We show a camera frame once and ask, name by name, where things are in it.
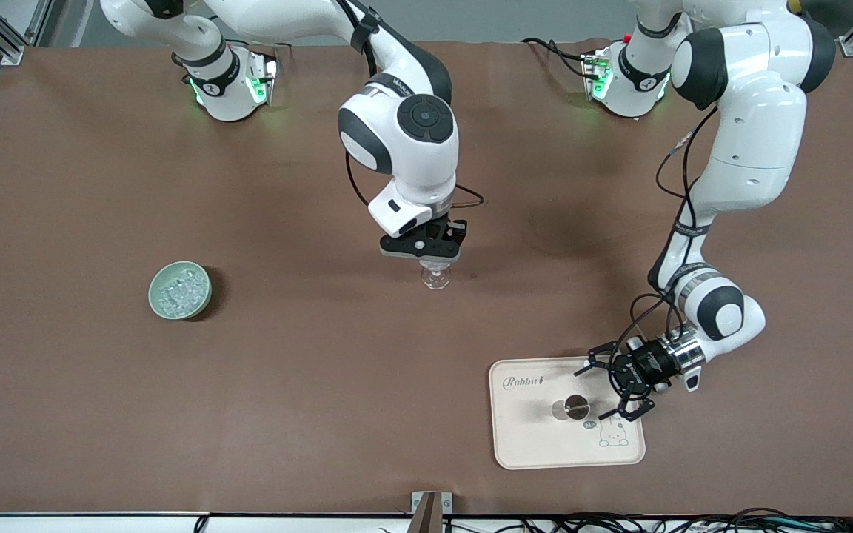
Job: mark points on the clear ice cube heap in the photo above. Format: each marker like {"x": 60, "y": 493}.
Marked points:
{"x": 179, "y": 290}

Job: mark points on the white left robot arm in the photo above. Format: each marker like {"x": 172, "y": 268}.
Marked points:
{"x": 752, "y": 111}

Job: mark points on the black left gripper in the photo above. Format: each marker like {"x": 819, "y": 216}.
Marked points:
{"x": 643, "y": 366}

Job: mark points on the pale green ceramic bowl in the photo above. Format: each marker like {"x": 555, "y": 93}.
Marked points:
{"x": 154, "y": 296}

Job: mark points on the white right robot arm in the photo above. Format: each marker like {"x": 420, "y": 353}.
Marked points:
{"x": 412, "y": 148}

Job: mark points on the grey metal edge bracket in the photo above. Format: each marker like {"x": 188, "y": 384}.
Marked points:
{"x": 431, "y": 505}

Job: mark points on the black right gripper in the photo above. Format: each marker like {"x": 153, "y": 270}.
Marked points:
{"x": 450, "y": 231}

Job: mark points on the brown table cover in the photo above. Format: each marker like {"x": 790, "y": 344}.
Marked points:
{"x": 175, "y": 185}

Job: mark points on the silver metal jigger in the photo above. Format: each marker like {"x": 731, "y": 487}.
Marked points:
{"x": 571, "y": 407}

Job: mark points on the cream rabbit print tray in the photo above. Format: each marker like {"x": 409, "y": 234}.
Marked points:
{"x": 537, "y": 444}

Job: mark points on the clear stemmed wine glass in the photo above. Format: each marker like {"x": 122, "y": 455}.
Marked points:
{"x": 435, "y": 280}

